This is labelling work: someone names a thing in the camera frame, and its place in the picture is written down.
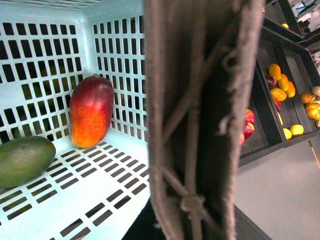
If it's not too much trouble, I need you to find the green mango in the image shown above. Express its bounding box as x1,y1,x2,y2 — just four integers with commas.
0,136,56,189

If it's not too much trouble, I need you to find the black fruit display shelf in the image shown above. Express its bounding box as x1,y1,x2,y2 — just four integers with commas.
239,0,320,166

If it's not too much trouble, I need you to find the red orange mango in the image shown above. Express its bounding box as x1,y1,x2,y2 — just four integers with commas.
69,75,114,148

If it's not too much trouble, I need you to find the brown basket handle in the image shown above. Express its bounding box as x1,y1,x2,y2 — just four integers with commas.
144,0,265,240

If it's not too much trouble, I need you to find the light teal plastic basket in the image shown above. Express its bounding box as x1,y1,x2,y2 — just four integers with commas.
0,0,150,240

